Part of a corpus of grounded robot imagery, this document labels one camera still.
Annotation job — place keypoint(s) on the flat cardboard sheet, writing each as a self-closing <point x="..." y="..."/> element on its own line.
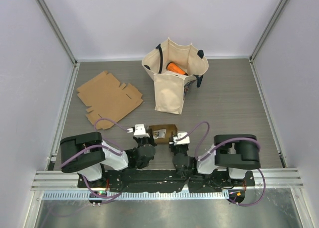
<point x="106" y="98"/>

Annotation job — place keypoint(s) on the white snack packet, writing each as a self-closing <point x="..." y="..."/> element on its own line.
<point x="159" y="134"/>

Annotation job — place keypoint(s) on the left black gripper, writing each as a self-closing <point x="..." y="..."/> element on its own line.
<point x="150" y="139"/>

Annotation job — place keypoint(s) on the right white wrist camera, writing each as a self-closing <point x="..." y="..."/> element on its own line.
<point x="181" y="138"/>

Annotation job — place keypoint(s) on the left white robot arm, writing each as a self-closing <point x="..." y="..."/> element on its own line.
<point x="88" y="155"/>

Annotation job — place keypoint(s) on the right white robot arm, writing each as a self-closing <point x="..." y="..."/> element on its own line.
<point x="227" y="164"/>

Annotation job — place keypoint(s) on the aluminium frame post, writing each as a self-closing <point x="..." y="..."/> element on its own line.
<point x="53" y="24"/>
<point x="269" y="27"/>

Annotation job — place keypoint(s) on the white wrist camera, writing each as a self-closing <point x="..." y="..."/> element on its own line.
<point x="138" y="131"/>
<point x="181" y="138"/>

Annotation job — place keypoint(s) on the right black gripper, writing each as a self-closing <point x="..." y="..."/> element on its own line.
<point x="173" y="146"/>

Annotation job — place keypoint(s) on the right aluminium frame post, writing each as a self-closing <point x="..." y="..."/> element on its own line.
<point x="269" y="27"/>

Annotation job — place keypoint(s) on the slotted cable duct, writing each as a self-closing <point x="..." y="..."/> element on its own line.
<point x="183" y="195"/>

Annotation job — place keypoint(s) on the orange bottle in bag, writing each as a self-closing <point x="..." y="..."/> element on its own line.
<point x="171" y="66"/>

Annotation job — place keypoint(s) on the beige canvas tote bag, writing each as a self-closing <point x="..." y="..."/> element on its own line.
<point x="171" y="88"/>

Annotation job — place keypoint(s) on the brown cardboard box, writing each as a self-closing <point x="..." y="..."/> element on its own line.
<point x="171" y="129"/>

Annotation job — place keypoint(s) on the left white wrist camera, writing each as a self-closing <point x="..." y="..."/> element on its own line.
<point x="138" y="131"/>

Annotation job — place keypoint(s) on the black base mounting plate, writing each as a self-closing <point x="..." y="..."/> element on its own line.
<point x="166" y="181"/>

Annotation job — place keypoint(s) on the left aluminium frame post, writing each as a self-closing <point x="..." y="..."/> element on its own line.
<point x="53" y="24"/>

